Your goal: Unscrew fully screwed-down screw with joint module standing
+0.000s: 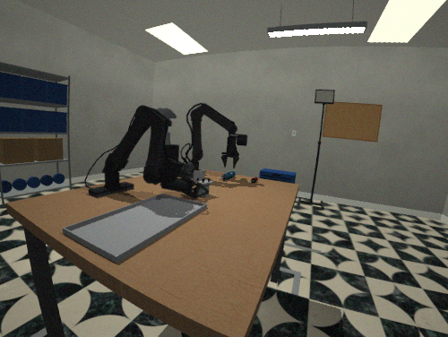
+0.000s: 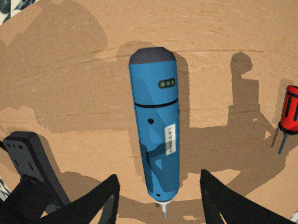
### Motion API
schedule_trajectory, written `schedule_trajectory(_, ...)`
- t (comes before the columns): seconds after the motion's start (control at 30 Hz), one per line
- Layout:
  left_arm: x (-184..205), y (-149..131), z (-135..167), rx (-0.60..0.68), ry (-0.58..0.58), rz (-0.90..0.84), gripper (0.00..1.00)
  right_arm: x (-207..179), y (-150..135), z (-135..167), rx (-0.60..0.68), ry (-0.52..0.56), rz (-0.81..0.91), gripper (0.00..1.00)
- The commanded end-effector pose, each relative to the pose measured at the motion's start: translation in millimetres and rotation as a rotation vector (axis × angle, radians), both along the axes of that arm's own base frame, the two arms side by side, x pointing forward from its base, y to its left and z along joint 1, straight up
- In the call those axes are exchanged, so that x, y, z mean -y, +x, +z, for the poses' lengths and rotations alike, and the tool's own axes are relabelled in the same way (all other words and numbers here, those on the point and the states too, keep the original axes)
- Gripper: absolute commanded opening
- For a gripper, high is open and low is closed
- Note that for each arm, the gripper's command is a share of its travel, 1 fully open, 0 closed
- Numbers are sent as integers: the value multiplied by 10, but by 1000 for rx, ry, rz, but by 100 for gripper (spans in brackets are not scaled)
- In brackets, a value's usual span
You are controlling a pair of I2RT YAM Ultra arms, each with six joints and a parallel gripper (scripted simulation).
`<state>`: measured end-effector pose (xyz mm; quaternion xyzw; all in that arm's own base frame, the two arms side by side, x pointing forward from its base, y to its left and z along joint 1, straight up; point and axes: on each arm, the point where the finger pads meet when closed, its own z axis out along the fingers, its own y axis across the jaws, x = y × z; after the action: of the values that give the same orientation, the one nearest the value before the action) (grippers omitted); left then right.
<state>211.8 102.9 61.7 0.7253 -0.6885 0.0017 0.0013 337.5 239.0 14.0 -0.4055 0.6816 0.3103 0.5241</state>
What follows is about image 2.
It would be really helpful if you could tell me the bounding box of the blue electric screwdriver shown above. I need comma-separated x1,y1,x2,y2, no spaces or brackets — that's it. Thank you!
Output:
128,47,180,219

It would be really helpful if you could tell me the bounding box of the red screwdriver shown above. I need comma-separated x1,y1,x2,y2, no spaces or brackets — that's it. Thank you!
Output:
278,85,298,153

